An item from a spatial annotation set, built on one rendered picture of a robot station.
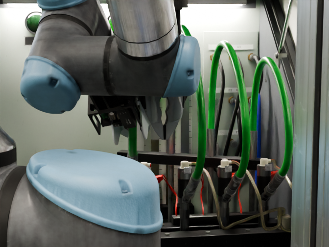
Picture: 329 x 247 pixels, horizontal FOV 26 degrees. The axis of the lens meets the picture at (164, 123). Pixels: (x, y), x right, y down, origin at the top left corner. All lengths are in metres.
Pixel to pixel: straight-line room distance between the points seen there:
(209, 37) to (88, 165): 1.06
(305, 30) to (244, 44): 1.14
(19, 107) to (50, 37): 0.73
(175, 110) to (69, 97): 0.25
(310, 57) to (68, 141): 1.16
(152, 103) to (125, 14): 0.30
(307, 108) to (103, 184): 0.18
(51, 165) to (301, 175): 0.21
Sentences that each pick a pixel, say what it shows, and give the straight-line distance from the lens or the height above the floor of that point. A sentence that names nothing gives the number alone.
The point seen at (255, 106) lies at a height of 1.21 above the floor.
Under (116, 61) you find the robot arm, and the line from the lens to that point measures 0.86.
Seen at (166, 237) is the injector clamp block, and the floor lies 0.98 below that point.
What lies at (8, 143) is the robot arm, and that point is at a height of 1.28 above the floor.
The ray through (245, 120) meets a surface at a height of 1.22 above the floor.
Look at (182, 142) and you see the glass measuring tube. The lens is 1.64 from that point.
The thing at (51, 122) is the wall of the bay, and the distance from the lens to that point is 1.63.
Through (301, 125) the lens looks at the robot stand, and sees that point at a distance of 0.54.
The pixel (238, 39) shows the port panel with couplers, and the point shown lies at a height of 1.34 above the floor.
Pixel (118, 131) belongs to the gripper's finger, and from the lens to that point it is 1.18.
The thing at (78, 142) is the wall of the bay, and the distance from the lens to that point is 1.64.
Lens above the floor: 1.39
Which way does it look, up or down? 9 degrees down
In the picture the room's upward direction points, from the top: straight up
